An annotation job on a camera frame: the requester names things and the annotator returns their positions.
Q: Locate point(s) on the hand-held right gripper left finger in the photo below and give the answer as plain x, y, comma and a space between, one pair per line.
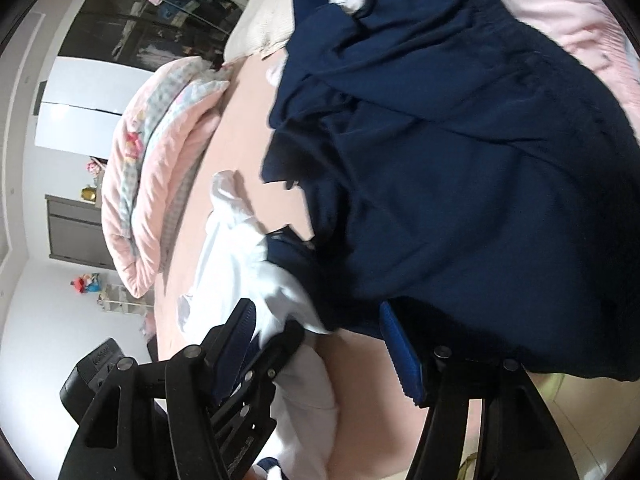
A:
235, 345

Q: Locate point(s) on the gold jar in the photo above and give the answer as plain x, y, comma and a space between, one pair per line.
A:
91, 194

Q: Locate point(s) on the pink doll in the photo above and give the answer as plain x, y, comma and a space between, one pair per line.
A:
97, 166

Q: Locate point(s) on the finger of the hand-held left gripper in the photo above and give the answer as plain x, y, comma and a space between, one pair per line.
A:
285, 350

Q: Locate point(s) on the pink printed cloth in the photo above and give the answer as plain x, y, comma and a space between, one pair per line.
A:
565, 15

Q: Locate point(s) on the white toy shelf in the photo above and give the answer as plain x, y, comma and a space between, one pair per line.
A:
120, 300

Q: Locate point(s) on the navy pants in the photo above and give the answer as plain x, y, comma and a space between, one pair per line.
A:
450, 185

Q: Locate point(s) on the white wardrobe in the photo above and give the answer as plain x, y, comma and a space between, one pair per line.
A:
80, 100

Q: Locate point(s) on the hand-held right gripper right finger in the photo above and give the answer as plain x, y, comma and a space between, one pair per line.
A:
402, 360

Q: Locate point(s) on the folded pink quilt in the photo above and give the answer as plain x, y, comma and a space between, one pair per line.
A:
150, 185

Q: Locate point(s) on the red and blue plush toy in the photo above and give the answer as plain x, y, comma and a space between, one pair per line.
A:
85, 282

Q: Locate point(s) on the grey cabinet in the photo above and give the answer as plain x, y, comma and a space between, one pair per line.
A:
75, 235

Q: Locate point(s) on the beige pillow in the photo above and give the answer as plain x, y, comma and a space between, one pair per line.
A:
260, 20

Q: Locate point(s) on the pink-sheeted bed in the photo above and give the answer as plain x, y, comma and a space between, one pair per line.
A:
370, 410

